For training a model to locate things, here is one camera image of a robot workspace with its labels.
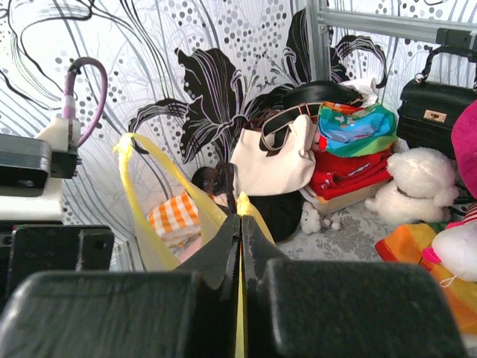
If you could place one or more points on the brown leather strap bag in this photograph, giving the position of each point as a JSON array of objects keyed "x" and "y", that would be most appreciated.
[{"x": 217, "y": 181}]

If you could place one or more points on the yellow plastic trash bag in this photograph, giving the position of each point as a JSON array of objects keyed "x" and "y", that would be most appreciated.
[{"x": 155, "y": 254}]

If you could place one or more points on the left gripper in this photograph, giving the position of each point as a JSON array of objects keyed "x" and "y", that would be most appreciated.
[{"x": 30, "y": 248}]

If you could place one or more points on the white fluffy plush sheep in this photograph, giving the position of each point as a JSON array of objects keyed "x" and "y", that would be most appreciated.
[{"x": 422, "y": 188}]

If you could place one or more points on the small white bunny plush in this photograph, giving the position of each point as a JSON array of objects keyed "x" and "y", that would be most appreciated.
[{"x": 310, "y": 221}]

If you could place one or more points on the black round hat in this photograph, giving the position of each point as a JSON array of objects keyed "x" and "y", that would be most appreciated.
[{"x": 286, "y": 95}]

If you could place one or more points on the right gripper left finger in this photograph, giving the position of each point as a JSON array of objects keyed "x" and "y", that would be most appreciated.
[{"x": 130, "y": 298}]

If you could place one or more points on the cream canvas tote bag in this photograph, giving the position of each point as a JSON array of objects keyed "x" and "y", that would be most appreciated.
[{"x": 259, "y": 174}]

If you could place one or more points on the colourful cartoon fabric bag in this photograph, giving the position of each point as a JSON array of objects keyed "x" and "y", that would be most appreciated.
[{"x": 346, "y": 131}]

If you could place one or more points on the orange checkered cloth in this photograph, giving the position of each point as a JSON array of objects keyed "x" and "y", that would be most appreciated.
[{"x": 176, "y": 221}]

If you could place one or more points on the rainbow striped fabric bag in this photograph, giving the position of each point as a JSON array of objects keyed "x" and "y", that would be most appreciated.
[{"x": 406, "y": 244}]

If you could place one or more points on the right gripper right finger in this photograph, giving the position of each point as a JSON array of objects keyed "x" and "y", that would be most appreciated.
[{"x": 310, "y": 308}]

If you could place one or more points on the red fabric bag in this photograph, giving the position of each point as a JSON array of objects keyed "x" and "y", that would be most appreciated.
[{"x": 335, "y": 176}]

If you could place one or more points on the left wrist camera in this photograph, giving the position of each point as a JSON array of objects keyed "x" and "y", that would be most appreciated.
[{"x": 33, "y": 171}]

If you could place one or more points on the black leather handbag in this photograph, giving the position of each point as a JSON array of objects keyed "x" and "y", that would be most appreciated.
[{"x": 429, "y": 109}]

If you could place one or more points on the magenta fabric bag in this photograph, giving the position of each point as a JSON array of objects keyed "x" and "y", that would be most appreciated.
[{"x": 464, "y": 143}]

